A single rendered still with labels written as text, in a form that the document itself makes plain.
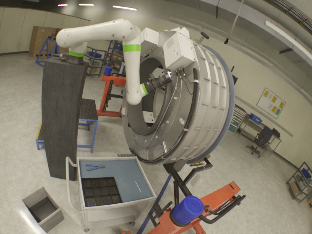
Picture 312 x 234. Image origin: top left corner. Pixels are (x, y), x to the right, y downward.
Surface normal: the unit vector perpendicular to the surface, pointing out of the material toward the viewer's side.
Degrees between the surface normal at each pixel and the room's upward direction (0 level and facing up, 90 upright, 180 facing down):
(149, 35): 55
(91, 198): 0
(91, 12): 90
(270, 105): 90
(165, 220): 90
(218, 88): 74
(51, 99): 90
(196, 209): 0
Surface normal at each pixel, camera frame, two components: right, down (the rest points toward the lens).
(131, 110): 0.54, -0.37
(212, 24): -0.37, 0.29
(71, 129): 0.27, 0.52
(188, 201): 0.36, -0.83
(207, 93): 0.54, 0.08
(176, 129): -0.83, -0.08
